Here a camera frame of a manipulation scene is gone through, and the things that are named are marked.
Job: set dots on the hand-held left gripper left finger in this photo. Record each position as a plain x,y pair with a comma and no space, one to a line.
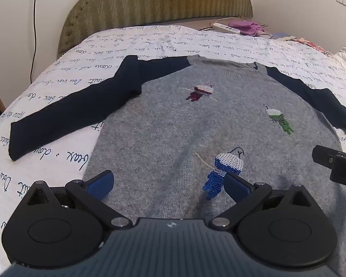
100,183

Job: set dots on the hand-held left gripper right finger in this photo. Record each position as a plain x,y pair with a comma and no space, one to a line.
234,187

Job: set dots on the olive green padded headboard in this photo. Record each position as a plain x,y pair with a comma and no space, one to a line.
150,1

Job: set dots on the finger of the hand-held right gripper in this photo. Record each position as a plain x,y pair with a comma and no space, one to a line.
323,155

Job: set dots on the white power strip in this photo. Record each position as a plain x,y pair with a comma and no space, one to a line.
226,28

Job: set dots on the floral printed cloth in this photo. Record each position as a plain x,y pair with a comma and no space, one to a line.
308,43

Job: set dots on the grey sweater with navy sleeves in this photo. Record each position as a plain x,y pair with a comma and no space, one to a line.
167,127

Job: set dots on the white script printed blanket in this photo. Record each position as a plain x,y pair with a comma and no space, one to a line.
34,179

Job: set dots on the purple cloth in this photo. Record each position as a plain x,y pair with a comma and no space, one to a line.
249,27

